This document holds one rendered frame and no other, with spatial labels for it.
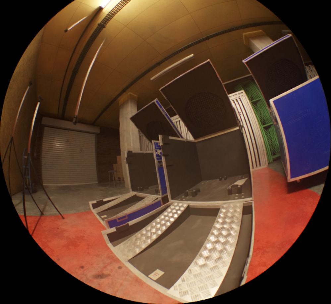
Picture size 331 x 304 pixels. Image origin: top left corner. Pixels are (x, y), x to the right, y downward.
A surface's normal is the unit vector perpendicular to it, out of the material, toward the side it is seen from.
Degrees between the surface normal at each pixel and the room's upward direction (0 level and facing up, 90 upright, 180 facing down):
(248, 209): 91
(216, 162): 90
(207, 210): 91
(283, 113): 90
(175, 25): 180
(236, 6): 180
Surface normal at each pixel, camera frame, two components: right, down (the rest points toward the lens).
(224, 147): -0.65, -0.08
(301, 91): -0.83, 0.00
